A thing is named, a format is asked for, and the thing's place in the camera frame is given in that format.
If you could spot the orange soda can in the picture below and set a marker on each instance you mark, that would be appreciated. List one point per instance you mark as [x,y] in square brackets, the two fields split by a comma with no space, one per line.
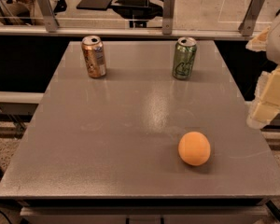
[94,56]

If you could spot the orange ball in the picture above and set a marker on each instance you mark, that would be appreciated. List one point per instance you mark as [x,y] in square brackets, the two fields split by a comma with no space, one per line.
[194,149]

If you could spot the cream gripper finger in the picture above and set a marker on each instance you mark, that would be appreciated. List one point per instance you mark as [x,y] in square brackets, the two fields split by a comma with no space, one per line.
[259,42]
[266,105]

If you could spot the middle metal bracket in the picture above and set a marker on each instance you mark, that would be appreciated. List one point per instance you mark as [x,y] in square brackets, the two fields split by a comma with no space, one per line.
[168,16]

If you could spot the left metal bracket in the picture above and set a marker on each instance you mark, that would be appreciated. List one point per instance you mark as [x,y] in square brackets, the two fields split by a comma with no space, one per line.
[49,19]

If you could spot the metal rail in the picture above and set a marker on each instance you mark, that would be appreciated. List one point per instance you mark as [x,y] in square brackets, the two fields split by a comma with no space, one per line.
[125,33]

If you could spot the metal bracket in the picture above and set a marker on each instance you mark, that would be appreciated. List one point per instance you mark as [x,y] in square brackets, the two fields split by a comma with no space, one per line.
[168,16]
[49,19]
[247,26]

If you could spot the right metal bracket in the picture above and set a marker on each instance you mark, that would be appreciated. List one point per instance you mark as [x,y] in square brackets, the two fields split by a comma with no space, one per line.
[247,26]

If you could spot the black office chair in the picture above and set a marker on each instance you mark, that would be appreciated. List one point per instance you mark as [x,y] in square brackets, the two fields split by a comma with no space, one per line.
[137,12]

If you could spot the green soda can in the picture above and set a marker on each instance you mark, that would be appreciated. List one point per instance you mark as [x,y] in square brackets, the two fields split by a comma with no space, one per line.
[185,51]

